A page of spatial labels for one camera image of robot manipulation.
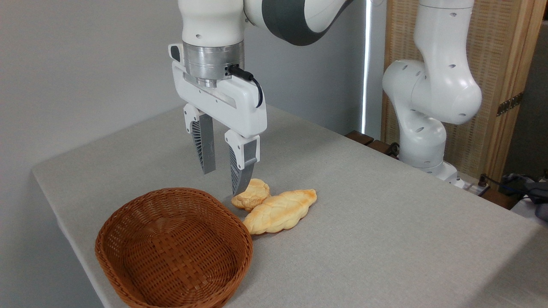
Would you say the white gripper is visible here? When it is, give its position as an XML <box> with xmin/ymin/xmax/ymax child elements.
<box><xmin>168</xmin><ymin>42</ymin><xmax>268</xmax><ymax>196</ymax></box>

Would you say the small round bread roll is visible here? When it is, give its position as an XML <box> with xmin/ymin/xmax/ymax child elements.
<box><xmin>231</xmin><ymin>178</ymin><xmax>272</xmax><ymax>212</ymax></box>

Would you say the long braided bread loaf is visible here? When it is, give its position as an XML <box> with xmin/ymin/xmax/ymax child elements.
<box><xmin>242</xmin><ymin>189</ymin><xmax>318</xmax><ymax>235</ymax></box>

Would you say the brown woven wicker basket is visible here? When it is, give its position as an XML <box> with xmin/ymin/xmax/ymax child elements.
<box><xmin>95</xmin><ymin>187</ymin><xmax>253</xmax><ymax>308</ymax></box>

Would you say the grey tablecloth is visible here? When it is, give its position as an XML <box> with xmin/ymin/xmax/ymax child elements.
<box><xmin>32</xmin><ymin>105</ymin><xmax>548</xmax><ymax>308</ymax></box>

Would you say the metal screen hinge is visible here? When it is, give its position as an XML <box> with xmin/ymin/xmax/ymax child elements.
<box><xmin>496</xmin><ymin>92</ymin><xmax>524</xmax><ymax>117</ymax></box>

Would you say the wooden bamboo folding screen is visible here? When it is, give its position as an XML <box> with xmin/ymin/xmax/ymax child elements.
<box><xmin>381</xmin><ymin>0</ymin><xmax>548</xmax><ymax>181</ymax></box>

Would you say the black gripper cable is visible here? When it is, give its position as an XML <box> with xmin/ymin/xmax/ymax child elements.
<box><xmin>227</xmin><ymin>64</ymin><xmax>264</xmax><ymax>109</ymax></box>

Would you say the dark bag with cables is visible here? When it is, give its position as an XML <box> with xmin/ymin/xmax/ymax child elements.
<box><xmin>499</xmin><ymin>172</ymin><xmax>548</xmax><ymax>222</ymax></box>

